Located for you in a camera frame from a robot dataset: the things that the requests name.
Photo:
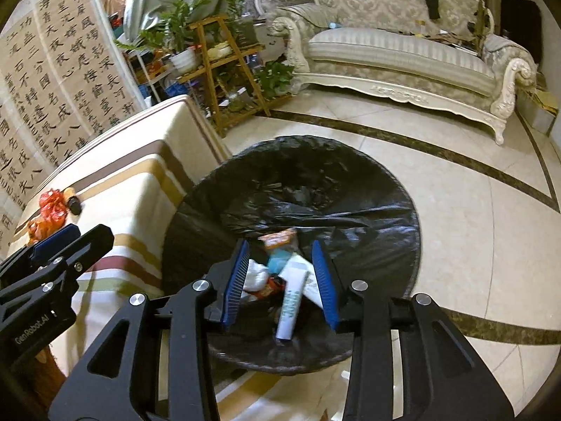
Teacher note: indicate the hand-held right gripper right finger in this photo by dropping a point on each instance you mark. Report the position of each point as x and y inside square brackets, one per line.
[325, 285]

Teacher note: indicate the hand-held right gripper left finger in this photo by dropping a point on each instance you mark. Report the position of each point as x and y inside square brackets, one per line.
[236, 280]

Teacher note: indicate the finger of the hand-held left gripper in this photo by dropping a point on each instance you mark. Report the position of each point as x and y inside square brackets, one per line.
[96, 241]
[57, 239]

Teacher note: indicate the pale green paper packet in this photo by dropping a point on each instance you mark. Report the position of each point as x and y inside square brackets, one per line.
[313, 289]

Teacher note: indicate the white tissue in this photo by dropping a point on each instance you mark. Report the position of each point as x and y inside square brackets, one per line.
[255, 274]

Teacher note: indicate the white and green tube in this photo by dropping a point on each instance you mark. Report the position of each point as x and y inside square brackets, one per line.
[291, 307]

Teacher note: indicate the black trash bag bin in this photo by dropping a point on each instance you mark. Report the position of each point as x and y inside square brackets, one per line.
[307, 184]

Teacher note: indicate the small orange crumpled wrapper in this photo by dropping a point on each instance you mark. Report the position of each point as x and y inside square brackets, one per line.
[37, 230]

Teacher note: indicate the red crumpled plastic bag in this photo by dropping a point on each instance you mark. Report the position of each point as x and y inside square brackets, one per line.
[52, 206]

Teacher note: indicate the amber bottle with black cap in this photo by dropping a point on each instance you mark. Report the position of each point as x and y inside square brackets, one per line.
[74, 201]

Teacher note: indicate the light blue packet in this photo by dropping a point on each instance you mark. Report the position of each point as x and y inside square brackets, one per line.
[279, 261]

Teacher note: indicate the clear packet with orange ends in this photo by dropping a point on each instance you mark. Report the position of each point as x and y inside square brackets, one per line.
[278, 237]

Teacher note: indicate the striped cushion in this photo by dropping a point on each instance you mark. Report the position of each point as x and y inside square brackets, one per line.
[131, 175]

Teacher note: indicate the blue crate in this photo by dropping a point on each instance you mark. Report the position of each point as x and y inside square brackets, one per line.
[166, 93]

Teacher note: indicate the calligraphy paper screen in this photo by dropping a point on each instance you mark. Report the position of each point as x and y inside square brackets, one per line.
[65, 74]

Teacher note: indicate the white metal rack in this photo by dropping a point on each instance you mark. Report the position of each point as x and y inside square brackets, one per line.
[151, 79]

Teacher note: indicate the wooden plant stand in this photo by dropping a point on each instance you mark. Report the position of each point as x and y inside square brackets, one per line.
[219, 92]

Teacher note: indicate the green plant in white pot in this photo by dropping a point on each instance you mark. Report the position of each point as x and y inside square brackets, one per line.
[183, 59]

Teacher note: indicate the leafy green floor plant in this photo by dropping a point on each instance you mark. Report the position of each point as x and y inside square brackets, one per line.
[274, 76]

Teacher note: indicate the small yellow pot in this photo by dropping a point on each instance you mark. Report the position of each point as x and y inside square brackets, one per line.
[220, 50]

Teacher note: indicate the cream carved sofa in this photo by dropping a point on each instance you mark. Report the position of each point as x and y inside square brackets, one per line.
[394, 57]

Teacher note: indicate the tall green plant dark pot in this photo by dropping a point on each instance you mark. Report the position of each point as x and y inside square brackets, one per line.
[247, 33]

